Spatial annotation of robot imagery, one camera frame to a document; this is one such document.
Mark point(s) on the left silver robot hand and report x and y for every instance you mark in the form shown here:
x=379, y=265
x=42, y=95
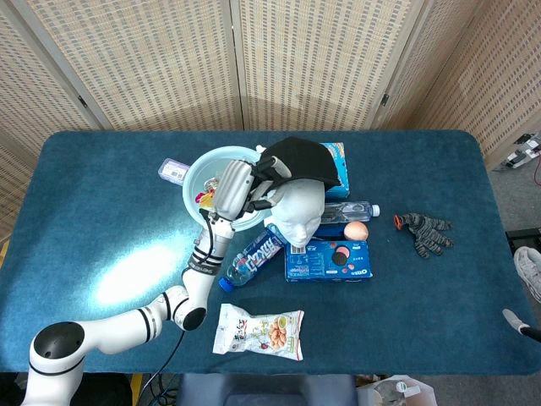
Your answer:
x=232, y=190

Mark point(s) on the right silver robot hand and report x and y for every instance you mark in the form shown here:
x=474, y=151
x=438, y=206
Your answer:
x=513, y=318

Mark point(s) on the black cap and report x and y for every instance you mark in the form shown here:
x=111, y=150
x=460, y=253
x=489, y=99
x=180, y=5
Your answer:
x=308, y=158

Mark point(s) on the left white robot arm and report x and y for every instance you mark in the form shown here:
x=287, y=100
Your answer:
x=105, y=334

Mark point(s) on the white peanut snack bag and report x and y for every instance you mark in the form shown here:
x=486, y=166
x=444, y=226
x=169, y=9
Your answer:
x=253, y=334

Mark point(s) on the colourful feather shuttlecock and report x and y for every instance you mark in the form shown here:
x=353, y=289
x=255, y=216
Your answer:
x=205, y=198

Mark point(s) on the light blue plastic bowl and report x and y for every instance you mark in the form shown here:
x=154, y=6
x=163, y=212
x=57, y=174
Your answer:
x=198, y=169

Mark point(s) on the red and white small item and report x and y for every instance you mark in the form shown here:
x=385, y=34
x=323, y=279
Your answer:
x=260, y=148

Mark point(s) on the white sneaker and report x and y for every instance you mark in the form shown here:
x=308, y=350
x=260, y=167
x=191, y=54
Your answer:
x=530, y=270

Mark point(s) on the white foam mannequin head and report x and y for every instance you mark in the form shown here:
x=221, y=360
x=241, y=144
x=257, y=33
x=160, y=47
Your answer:
x=300, y=207

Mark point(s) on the blue capped drink bottle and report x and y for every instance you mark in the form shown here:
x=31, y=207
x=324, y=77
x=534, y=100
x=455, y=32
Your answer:
x=253, y=258

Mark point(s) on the blue chocolate chip cookie box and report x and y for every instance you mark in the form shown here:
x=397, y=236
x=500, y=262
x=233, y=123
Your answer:
x=344, y=192

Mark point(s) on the grey knit work glove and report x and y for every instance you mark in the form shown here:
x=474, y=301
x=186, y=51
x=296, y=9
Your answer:
x=427, y=234

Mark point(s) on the clear white capped water bottle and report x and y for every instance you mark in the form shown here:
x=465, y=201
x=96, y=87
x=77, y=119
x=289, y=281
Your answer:
x=355, y=210

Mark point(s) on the blue plush tablecloth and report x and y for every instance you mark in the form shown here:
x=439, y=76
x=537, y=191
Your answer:
x=105, y=190

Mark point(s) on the peach coloured round ball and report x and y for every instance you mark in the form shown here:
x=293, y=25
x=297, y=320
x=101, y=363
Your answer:
x=356, y=231

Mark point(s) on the clear plastic container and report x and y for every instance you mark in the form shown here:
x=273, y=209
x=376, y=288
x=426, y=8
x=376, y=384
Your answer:
x=401, y=393

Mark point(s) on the blue Oreo cookie box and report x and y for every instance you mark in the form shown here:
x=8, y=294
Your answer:
x=353, y=262

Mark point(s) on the woven folding screen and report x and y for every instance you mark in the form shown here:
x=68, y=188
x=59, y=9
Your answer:
x=169, y=63

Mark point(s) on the electronic parts pile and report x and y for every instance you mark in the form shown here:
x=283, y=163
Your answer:
x=522, y=152

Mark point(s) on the blue grey padded seat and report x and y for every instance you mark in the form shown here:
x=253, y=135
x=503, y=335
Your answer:
x=266, y=389

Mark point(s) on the black bulky floor object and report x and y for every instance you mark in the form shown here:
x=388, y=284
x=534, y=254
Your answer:
x=105, y=391

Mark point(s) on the black equipment frame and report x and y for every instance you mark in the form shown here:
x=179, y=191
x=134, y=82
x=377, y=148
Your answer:
x=526, y=234

